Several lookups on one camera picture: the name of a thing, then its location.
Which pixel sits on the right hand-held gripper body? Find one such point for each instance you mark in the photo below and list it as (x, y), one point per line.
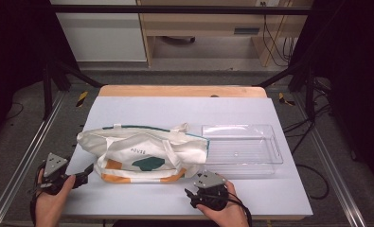
(210, 184)

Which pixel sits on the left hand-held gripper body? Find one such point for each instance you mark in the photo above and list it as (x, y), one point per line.
(54, 165)

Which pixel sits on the white canvas tote bag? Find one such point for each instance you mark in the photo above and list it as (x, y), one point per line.
(128, 142)

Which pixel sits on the clear plastic tray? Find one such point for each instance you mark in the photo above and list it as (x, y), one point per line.
(244, 148)

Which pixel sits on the person's right hand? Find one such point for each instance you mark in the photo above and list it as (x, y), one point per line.
(229, 217)

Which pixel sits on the person's left hand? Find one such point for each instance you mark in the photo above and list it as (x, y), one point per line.
(50, 205)

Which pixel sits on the white table sheet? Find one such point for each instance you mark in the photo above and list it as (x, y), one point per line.
(175, 110)

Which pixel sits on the wooden table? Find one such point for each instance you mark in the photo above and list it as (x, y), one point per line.
(181, 91)

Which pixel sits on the black curtain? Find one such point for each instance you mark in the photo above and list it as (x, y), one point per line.
(11, 63)
(355, 78)

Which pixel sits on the white cabinet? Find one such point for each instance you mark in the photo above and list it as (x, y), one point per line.
(102, 38)

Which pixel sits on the wooden desk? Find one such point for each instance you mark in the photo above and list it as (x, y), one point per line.
(206, 23)

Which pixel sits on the aluminium rail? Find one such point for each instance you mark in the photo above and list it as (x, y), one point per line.
(329, 157)
(26, 157)

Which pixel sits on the black frame strut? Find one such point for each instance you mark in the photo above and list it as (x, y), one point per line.
(53, 78)
(301, 75)

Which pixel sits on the black horizontal frame bar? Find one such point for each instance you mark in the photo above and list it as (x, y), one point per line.
(175, 10)

